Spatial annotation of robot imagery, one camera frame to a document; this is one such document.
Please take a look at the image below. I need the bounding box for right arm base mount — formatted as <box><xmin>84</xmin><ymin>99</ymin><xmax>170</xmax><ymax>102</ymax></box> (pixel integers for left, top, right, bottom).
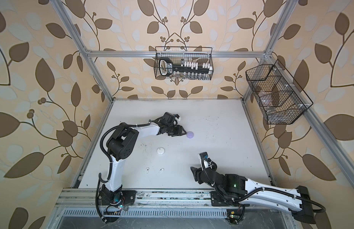
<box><xmin>209</xmin><ymin>190</ymin><xmax>252</xmax><ymax>224</ymax></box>

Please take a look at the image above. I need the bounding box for black wire basket wall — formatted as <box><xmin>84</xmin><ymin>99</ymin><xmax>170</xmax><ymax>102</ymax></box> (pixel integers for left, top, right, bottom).
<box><xmin>245</xmin><ymin>60</ymin><xmax>313</xmax><ymax>125</ymax></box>
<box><xmin>154</xmin><ymin>45</ymin><xmax>214</xmax><ymax>81</ymax></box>

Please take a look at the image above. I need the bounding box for black wire basket back wall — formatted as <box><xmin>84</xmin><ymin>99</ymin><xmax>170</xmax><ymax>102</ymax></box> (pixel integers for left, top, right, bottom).
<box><xmin>154</xmin><ymin>45</ymin><xmax>214</xmax><ymax>81</ymax></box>

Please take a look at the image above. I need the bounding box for white round charging case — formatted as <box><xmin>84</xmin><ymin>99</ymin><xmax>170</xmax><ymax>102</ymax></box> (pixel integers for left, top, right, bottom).
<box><xmin>156</xmin><ymin>147</ymin><xmax>165</xmax><ymax>155</ymax></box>

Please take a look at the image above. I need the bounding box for black wire basket right wall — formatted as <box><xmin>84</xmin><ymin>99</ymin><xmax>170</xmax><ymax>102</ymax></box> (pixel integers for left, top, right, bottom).
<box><xmin>245</xmin><ymin>60</ymin><xmax>313</xmax><ymax>125</ymax></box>

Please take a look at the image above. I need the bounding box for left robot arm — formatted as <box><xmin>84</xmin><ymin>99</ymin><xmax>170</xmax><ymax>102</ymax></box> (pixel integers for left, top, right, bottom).
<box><xmin>99</xmin><ymin>112</ymin><xmax>187</xmax><ymax>192</ymax></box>

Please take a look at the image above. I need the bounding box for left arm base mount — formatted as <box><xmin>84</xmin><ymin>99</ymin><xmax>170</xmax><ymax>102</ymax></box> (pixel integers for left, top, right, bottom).
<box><xmin>95</xmin><ymin>190</ymin><xmax>136</xmax><ymax>224</ymax></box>

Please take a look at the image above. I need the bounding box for black tool with white bits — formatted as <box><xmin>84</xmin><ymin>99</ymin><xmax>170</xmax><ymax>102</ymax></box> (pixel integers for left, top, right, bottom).
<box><xmin>156</xmin><ymin>57</ymin><xmax>214</xmax><ymax>76</ymax></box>

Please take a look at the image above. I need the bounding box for aluminium rail front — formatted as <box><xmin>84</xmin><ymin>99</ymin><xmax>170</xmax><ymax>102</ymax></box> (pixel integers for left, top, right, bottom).
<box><xmin>55</xmin><ymin>188</ymin><xmax>292</xmax><ymax>214</ymax></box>

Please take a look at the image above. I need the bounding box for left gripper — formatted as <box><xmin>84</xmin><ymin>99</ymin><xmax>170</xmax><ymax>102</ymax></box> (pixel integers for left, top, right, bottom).
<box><xmin>165</xmin><ymin>123</ymin><xmax>188</xmax><ymax>135</ymax></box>

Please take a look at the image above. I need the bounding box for purple round charging case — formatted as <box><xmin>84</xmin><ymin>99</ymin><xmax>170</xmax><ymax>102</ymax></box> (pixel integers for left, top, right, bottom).
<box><xmin>186</xmin><ymin>131</ymin><xmax>194</xmax><ymax>139</ymax></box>

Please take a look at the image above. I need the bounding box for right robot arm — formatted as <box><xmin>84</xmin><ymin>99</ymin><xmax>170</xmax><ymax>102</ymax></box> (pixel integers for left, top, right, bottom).
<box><xmin>190</xmin><ymin>167</ymin><xmax>326</xmax><ymax>224</ymax></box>

